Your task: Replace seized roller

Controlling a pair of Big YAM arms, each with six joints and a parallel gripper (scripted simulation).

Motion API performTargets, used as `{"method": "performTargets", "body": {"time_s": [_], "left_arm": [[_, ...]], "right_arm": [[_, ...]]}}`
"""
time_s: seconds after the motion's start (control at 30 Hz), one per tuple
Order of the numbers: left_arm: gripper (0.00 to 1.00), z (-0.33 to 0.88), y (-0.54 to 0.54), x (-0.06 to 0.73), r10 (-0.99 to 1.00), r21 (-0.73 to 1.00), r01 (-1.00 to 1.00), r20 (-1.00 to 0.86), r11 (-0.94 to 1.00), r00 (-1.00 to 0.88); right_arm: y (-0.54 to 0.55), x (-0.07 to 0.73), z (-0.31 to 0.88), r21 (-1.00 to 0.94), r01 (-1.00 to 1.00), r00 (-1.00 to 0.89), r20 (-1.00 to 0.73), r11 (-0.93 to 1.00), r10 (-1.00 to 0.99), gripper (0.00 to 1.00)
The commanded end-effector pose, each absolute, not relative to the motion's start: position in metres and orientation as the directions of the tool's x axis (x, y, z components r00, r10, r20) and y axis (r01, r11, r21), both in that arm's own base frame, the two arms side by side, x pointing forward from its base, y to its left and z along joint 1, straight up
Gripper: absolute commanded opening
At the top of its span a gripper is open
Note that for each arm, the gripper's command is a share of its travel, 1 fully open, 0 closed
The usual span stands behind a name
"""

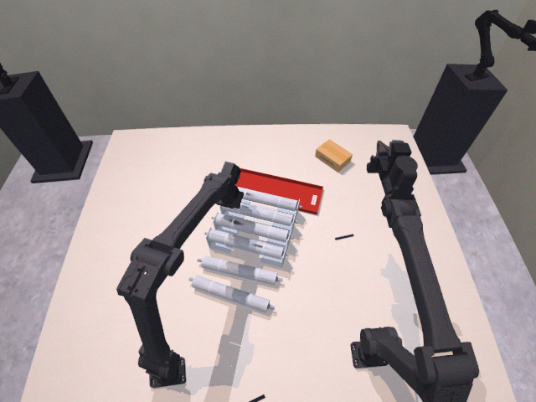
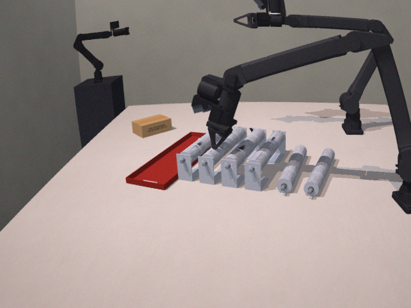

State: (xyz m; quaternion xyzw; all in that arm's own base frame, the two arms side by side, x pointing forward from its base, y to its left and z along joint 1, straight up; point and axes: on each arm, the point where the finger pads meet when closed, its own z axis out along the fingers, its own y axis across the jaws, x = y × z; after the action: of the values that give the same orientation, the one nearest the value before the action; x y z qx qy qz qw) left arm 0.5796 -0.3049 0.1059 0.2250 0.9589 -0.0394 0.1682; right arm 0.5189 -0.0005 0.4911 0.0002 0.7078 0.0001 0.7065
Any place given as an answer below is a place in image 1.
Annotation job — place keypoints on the brown cardboard box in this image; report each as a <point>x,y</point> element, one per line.
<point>333,155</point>

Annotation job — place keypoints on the red scrap tray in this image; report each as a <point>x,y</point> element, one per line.
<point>309,194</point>

